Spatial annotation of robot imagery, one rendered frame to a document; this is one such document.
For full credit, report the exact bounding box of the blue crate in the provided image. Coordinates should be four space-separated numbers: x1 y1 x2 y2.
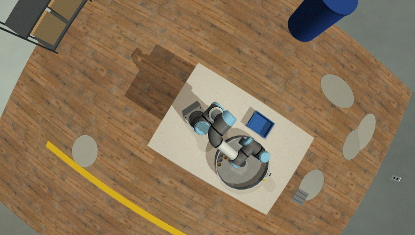
245 111 275 138

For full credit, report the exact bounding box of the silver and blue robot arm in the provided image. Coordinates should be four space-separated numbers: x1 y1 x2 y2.
189 102 270 168

